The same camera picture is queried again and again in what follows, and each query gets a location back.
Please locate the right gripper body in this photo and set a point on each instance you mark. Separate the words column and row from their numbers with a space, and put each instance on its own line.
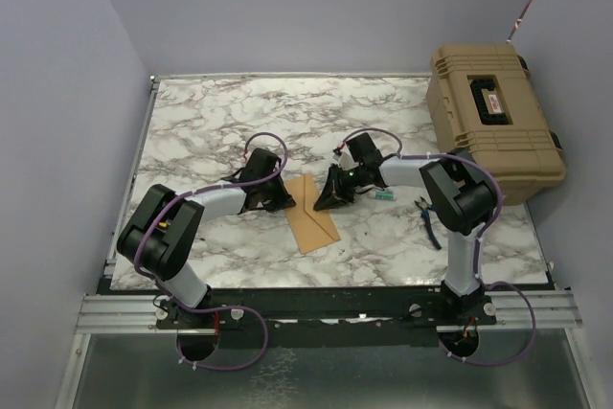
column 352, row 178

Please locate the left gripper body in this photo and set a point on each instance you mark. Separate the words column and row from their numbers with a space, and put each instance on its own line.
column 269, row 189

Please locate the white green glue stick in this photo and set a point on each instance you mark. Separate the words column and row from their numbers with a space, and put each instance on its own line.
column 385, row 195

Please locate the brown paper envelope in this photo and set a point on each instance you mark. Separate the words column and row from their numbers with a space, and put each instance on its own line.
column 311, row 229

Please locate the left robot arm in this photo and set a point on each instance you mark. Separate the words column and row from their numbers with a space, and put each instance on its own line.
column 159, row 236

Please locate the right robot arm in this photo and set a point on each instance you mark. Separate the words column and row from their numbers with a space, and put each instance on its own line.
column 465, row 197

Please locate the tan plastic tool case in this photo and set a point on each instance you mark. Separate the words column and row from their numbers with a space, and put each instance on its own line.
column 480, row 98

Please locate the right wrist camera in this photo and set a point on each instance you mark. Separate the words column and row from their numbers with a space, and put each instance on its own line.
column 342, row 158

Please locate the blue handled pliers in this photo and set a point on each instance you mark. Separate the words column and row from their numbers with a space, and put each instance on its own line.
column 426, row 209

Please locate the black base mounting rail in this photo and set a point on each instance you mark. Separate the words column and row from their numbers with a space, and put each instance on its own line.
column 337, row 317

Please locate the aluminium frame rail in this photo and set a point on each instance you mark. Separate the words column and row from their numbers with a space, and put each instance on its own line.
column 116, row 314

